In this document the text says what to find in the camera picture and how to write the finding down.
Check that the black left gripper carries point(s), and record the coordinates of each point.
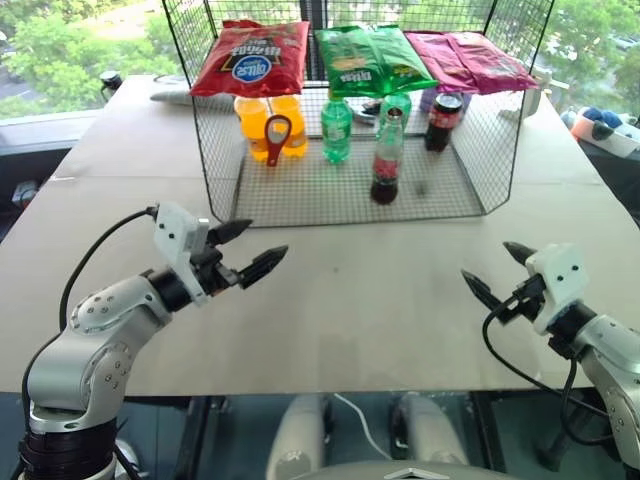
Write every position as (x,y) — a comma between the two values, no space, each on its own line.
(212,272)

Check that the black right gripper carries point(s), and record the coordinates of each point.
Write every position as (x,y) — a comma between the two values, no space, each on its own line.
(525,300)

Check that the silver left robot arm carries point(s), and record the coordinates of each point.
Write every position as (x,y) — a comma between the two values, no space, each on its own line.
(100,345)

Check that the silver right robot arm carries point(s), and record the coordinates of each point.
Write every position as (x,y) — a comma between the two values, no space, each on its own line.
(607,350)

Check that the red bottle opener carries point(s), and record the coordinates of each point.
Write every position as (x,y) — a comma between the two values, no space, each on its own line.
(276,137)

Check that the orange soda plastic bottle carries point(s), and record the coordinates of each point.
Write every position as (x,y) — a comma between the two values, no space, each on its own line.
(294,125)
(252,130)

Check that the green soda plastic bottle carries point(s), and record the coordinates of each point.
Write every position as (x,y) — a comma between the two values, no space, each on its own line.
(336,130)

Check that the dark cola bottle front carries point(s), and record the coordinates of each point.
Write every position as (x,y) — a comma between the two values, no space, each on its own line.
(387,160)

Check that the dark cola plastic bottle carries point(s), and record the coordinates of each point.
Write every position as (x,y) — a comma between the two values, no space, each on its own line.
(442,122)

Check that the silver robot leg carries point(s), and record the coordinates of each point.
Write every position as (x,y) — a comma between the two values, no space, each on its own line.
(430,430)
(295,435)

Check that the pile of plush toys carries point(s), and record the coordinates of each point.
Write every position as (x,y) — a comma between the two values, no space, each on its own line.
(600,127)

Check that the black tool behind rack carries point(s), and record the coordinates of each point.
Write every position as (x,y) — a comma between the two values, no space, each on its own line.
(365,111)

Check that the red chip bag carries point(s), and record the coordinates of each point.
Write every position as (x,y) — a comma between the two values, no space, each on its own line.
(255,60)

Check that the magenta chip bag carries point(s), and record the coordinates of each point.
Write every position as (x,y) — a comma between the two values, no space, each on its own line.
(470,62)

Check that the black round device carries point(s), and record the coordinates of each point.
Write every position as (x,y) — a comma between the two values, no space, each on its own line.
(109,80)

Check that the silver robot torso edge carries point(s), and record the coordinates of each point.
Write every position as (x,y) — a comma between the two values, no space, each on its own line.
(410,471)

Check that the green chip bag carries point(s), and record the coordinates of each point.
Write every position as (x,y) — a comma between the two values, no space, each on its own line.
(370,60)

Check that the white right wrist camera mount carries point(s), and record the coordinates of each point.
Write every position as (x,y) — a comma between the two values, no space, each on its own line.
(560,272)

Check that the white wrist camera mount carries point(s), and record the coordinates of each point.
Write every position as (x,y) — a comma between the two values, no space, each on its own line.
(176,235)
(560,272)

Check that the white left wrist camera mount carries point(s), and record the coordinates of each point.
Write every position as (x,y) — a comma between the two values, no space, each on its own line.
(176,235)

